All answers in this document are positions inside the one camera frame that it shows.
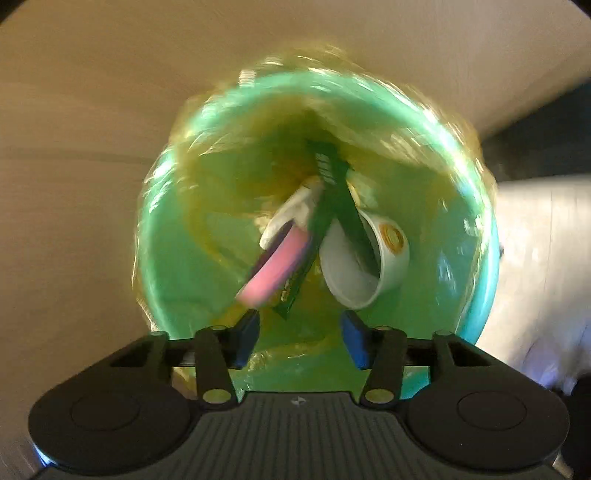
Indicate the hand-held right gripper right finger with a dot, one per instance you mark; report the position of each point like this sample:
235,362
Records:
354,339

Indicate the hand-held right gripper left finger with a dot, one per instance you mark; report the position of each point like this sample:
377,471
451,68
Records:
244,339

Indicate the white paper cup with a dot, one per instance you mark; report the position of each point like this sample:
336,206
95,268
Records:
392,263

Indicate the green plastic bin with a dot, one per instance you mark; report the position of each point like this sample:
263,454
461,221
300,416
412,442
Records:
434,221

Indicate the dark green wrapper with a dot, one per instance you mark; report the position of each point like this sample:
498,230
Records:
328,194

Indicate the yellow translucent bin liner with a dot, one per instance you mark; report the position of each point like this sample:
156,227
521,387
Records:
217,194

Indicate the white blurred object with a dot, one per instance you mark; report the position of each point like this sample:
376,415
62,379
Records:
540,277

